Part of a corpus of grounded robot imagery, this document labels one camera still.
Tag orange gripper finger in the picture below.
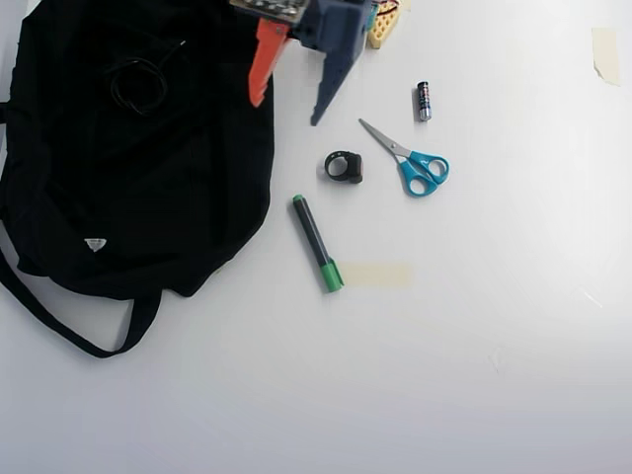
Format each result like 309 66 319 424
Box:
248 18 292 109

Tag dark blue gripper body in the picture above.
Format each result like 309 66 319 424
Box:
288 0 371 56

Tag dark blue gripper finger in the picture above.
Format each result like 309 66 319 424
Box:
309 51 364 127

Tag black cable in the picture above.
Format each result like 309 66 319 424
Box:
109 39 188 118

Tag black fabric bag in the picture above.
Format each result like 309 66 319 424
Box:
0 0 277 359

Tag black silver AA battery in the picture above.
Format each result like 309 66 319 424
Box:
413 80 435 123

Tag black marker with green cap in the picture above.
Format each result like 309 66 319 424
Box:
290 194 346 294

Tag long beige masking tape strip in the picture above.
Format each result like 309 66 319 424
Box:
339 263 414 290

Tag notched beige masking tape strip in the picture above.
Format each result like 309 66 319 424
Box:
591 27 622 88

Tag square camera circuit board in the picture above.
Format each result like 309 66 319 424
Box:
229 0 310 25

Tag black ring-shaped part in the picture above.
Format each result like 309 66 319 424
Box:
323 150 365 187

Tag blue handled scissors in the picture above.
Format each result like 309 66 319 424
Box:
357 117 451 198

